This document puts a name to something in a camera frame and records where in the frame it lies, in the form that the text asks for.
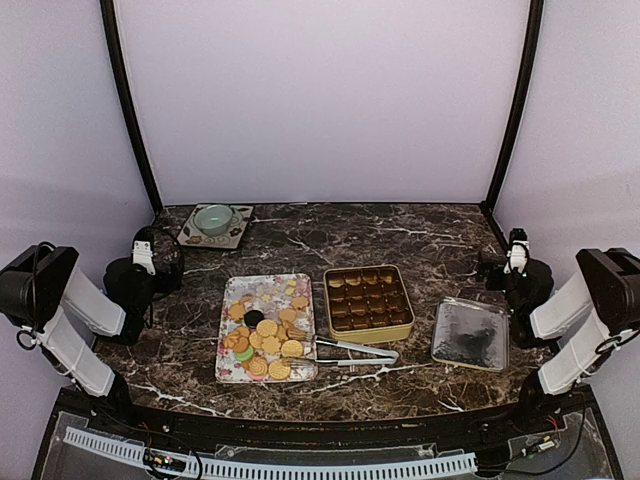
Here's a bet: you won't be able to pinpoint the green macaron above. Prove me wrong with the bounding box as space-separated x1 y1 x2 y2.
234 346 255 363

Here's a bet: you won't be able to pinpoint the left black frame post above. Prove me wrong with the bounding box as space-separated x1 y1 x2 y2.
99 0 164 216

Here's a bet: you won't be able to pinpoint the green ceramic bowl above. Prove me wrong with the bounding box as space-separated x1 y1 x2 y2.
194 204 233 236

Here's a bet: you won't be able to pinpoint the right black frame post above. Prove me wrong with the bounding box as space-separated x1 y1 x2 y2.
480 0 545 217

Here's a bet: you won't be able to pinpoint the white cable duct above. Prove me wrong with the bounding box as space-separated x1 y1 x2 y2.
63 427 478 480

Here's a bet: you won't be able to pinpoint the round waffle cookie bottom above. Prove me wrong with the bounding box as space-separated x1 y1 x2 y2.
268 359 292 381

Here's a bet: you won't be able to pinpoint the floral rectangular tray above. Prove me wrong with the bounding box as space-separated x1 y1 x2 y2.
215 273 317 384

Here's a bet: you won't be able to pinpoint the black sandwich cookie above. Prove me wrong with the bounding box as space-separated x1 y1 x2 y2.
243 310 264 329

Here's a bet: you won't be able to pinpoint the brown round cookie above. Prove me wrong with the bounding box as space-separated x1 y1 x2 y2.
233 336 250 354

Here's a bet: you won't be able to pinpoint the metal serving tongs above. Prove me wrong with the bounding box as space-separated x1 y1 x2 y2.
283 337 399 369

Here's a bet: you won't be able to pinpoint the gold cookie tin box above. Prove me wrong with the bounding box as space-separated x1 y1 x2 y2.
324 265 415 344

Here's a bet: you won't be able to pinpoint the black frame post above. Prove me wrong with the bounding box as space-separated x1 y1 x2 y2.
480 0 545 217
99 0 164 216

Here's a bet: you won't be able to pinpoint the silver tin lid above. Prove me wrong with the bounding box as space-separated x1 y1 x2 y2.
431 297 509 372

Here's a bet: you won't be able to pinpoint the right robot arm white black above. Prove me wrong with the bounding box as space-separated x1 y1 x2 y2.
477 228 639 434

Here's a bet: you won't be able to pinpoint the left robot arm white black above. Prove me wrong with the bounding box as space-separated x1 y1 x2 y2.
1 226 185 436

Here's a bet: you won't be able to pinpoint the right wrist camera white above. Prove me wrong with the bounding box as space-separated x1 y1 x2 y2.
503 228 530 274

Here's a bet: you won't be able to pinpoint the floral square coaster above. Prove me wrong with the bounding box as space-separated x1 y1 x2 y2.
178 204 254 250

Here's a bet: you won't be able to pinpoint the swirl pink cookie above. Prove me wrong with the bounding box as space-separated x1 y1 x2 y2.
247 356 269 379

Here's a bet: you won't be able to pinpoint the round waffle cookie right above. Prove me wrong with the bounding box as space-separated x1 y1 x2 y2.
280 340 304 358

